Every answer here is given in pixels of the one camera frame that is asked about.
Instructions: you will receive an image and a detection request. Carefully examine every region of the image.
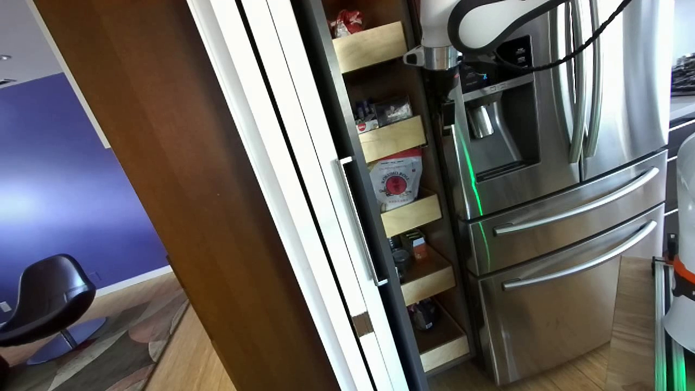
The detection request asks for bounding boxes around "refrigerator drawer handle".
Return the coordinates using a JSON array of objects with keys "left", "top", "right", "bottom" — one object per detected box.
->
[
  {"left": 500, "top": 219, "right": 659, "bottom": 292},
  {"left": 492, "top": 166, "right": 661, "bottom": 237}
]

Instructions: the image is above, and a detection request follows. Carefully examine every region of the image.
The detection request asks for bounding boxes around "refrigerator door with dispenser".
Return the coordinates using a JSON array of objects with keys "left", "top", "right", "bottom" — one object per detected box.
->
[{"left": 439, "top": 0, "right": 583, "bottom": 220}]

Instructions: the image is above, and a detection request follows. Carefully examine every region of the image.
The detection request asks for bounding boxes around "white cabinet door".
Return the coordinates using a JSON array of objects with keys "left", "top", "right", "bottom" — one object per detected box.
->
[{"left": 187, "top": 0, "right": 431, "bottom": 391}]

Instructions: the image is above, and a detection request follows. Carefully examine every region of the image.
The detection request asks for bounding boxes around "wooden pull-out drawer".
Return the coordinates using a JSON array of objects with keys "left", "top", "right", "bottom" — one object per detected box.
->
[
  {"left": 415, "top": 300, "right": 471, "bottom": 374},
  {"left": 332, "top": 21, "right": 408, "bottom": 74},
  {"left": 380, "top": 189, "right": 444, "bottom": 238},
  {"left": 399, "top": 245, "right": 457, "bottom": 307},
  {"left": 358, "top": 115, "right": 428, "bottom": 164}
]

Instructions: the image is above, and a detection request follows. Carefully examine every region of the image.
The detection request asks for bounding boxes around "white rice bag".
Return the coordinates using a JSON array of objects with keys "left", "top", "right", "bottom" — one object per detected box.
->
[{"left": 369, "top": 148, "right": 424, "bottom": 213}]

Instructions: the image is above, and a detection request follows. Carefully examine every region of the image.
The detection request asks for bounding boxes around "deep refrigerator drawer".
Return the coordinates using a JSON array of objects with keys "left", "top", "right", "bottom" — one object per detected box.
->
[{"left": 468, "top": 203, "right": 667, "bottom": 387}]

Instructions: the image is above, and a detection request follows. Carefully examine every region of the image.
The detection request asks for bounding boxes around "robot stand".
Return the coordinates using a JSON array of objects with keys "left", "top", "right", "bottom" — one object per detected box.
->
[{"left": 605, "top": 255, "right": 695, "bottom": 391}]

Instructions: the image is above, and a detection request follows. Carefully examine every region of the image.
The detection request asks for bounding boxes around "silver cabinet door handle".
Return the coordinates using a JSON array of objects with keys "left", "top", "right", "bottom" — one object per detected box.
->
[{"left": 336, "top": 156, "right": 389, "bottom": 287}]

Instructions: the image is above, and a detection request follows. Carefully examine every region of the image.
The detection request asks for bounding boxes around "water dispenser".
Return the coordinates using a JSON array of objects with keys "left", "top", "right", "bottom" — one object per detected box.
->
[{"left": 460, "top": 35, "right": 542, "bottom": 184}]

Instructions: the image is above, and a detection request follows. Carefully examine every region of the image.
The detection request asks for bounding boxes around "black swivel chair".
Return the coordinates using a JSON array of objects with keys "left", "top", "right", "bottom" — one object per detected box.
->
[{"left": 0, "top": 253, "right": 108, "bottom": 366}]

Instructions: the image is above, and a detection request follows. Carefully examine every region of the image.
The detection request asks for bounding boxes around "wooden pantry cabinet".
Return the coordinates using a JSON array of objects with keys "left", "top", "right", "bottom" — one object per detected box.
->
[{"left": 33, "top": 0, "right": 473, "bottom": 391}]

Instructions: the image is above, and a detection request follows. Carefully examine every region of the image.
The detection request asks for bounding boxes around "patterned rug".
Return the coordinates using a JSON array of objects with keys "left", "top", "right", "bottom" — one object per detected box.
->
[{"left": 0, "top": 287, "right": 191, "bottom": 391}]

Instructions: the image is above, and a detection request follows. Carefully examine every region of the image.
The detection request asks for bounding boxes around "red and white snack bag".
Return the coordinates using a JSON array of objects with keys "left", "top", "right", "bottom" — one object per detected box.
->
[{"left": 328, "top": 9, "right": 365, "bottom": 39}]

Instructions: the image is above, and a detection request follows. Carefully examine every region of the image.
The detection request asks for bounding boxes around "dark can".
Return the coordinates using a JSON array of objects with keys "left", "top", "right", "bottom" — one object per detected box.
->
[{"left": 391, "top": 248, "right": 412, "bottom": 283}]

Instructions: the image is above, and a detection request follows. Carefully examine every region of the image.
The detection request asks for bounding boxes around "refrigerator door handle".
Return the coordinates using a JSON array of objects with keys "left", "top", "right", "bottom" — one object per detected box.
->
[
  {"left": 583, "top": 0, "right": 605, "bottom": 159},
  {"left": 564, "top": 0, "right": 588, "bottom": 165}
]

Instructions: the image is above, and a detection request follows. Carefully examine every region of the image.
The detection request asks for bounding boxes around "shallow refrigerator drawer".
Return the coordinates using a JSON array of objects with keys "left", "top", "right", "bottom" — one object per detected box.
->
[{"left": 458, "top": 149, "right": 669, "bottom": 276}]

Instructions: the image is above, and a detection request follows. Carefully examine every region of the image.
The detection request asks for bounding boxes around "row of dark small bottles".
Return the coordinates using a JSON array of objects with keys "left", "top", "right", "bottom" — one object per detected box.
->
[{"left": 352, "top": 98, "right": 388, "bottom": 123}]

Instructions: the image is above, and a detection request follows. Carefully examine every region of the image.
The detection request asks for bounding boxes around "gas stove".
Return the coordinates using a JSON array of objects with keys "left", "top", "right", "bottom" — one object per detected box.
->
[{"left": 671, "top": 51, "right": 695, "bottom": 98}]

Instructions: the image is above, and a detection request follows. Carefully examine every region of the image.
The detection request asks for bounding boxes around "plain refrigerator door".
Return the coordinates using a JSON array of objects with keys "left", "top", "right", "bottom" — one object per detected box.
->
[{"left": 565, "top": 0, "right": 677, "bottom": 181}]

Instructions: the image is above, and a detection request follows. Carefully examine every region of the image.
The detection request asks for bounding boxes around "stainless steel refrigerator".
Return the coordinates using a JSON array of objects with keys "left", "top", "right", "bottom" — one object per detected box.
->
[{"left": 433, "top": 0, "right": 677, "bottom": 387}]

